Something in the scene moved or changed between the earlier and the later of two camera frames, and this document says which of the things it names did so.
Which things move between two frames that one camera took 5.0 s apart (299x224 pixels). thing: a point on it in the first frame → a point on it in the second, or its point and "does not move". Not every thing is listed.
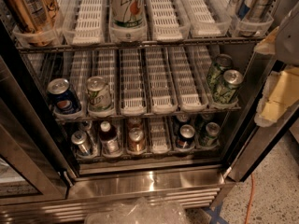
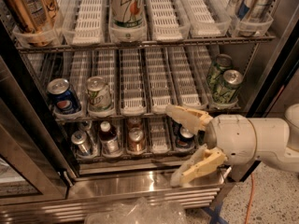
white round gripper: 288,44 → 233,138
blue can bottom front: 186,139 does not move
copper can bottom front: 136,140 does not move
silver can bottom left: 81,143 does not move
